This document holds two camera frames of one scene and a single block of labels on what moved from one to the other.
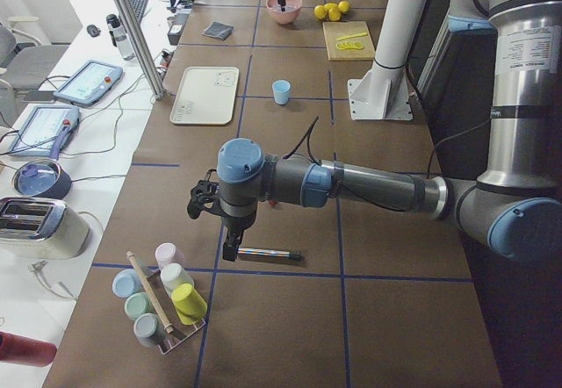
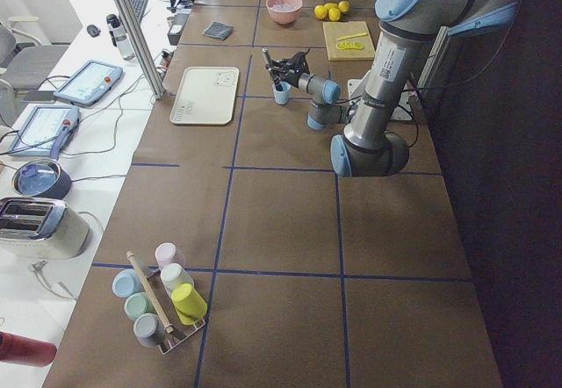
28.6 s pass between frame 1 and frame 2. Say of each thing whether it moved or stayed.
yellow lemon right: stayed
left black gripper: moved
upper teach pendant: stayed
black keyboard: stayed
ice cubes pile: stayed
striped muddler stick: moved
